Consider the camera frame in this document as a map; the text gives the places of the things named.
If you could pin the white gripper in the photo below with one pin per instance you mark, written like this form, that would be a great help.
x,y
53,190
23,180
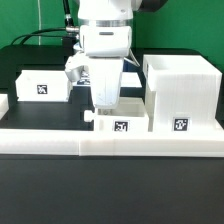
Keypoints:
x,y
105,78

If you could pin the white front drawer tray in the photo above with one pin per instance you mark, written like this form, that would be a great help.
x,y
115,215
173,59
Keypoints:
x,y
129,116

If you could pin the white drawer tray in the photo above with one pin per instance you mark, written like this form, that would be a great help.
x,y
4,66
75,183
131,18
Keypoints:
x,y
129,116
43,86

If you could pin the white drawer cabinet box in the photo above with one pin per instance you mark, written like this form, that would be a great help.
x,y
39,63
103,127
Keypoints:
x,y
181,93

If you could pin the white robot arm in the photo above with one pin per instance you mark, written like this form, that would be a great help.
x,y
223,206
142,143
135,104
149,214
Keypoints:
x,y
105,38

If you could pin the white rear drawer tray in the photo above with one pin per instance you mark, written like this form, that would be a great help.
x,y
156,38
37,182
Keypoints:
x,y
43,86

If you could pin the white marker sheet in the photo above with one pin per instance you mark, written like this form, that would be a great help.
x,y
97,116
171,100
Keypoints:
x,y
129,79

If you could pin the white L-shaped border frame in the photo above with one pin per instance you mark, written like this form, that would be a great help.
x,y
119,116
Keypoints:
x,y
82,143

